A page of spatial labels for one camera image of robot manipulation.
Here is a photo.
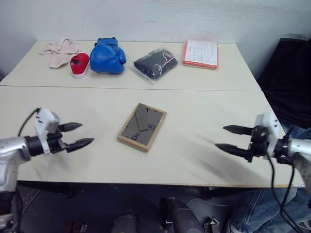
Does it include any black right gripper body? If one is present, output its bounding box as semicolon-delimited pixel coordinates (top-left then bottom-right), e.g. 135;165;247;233
246;125;271;164

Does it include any black garment in clear bag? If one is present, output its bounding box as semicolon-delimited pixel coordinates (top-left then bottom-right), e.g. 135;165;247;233
133;49;178;86

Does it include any grey rounded base shape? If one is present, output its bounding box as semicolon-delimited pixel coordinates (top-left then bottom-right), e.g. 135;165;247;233
186;198;235;233

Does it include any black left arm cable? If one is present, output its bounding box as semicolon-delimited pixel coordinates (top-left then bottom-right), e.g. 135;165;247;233
17;107;41;137

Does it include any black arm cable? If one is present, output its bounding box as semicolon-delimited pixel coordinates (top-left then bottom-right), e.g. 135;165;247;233
265;144;304;233
17;107;41;137

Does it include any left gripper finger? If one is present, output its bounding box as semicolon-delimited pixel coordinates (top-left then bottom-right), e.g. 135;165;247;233
63;122;83;133
66;137;95;153

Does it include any orange-edged bagged paper packet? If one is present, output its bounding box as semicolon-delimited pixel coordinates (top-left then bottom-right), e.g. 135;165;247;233
182;39;221;71

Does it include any blue boxing glove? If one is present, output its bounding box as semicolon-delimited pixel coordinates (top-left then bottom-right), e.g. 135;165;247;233
89;37;127;74

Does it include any pink cloth garment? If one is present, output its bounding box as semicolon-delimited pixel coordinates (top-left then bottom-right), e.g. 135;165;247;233
38;37;80;69

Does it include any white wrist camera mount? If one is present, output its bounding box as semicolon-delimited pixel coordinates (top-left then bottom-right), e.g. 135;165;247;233
254;111;280;159
33;107;61;155

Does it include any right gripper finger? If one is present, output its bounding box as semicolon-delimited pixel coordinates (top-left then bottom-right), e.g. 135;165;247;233
222;124;255;136
215;143;254;163

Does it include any wooden framed dark tray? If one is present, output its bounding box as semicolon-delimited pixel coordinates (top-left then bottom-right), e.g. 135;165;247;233
116;102;167;152

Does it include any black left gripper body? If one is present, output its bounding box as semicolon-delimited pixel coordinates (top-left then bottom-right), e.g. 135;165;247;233
47;123;71;154

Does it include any dark rounded low shape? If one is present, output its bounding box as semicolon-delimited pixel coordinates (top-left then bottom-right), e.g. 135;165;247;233
112;213;139;233

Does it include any black padded chair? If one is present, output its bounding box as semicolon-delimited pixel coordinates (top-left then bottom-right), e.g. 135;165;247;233
256;33;311;131

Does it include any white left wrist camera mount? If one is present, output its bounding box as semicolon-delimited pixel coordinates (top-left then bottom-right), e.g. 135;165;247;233
33;107;61;155

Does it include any person's blue jeans leg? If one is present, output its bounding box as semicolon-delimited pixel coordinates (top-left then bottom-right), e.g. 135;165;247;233
227;124;311;233

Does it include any red slip-on shoe white sole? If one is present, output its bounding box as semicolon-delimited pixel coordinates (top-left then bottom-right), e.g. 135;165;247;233
70;51;90;79

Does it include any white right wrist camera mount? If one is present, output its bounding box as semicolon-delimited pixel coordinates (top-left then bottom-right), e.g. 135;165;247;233
254;111;280;159

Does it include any dark rounded tall shape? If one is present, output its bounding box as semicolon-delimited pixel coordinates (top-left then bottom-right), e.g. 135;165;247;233
159;197;204;233

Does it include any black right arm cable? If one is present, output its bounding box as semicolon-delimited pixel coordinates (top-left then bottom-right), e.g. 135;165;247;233
265;144;304;233

